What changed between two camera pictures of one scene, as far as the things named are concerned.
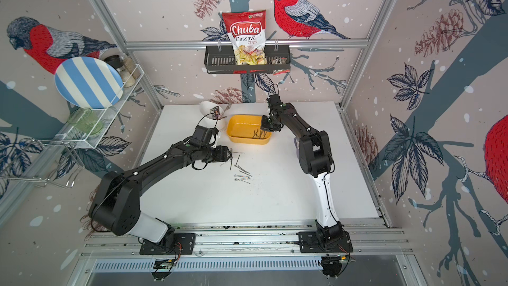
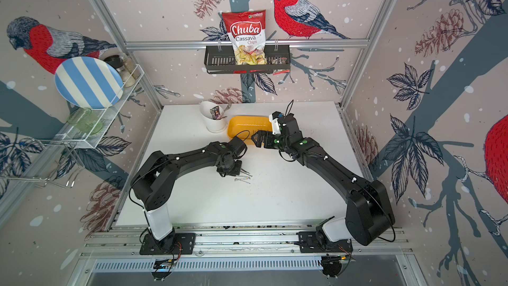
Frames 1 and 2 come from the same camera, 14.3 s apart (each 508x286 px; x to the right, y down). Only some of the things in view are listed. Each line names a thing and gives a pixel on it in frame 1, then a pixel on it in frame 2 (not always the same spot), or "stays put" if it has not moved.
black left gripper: (222, 153) to (236, 173)
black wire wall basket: (221, 59) stays put
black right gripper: (264, 128) to (268, 136)
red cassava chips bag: (247, 30) stays put
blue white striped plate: (88, 82) stays put
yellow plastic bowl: (247, 130) stays put
